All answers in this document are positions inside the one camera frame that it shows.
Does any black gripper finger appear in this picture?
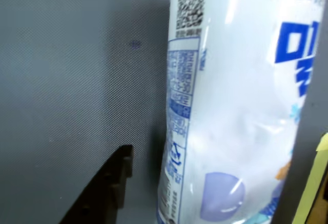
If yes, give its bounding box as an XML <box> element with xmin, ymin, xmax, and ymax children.
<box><xmin>58</xmin><ymin>145</ymin><xmax>134</xmax><ymax>224</ymax></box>

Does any white blue snack package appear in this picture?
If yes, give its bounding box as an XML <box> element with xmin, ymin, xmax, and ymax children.
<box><xmin>156</xmin><ymin>0</ymin><xmax>326</xmax><ymax>224</ymax></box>

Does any brown cardboard box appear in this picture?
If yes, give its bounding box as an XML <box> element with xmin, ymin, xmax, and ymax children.
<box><xmin>309</xmin><ymin>180</ymin><xmax>328</xmax><ymax>224</ymax></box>

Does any grey table mat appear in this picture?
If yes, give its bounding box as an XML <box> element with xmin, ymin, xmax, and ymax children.
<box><xmin>0</xmin><ymin>0</ymin><xmax>328</xmax><ymax>224</ymax></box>

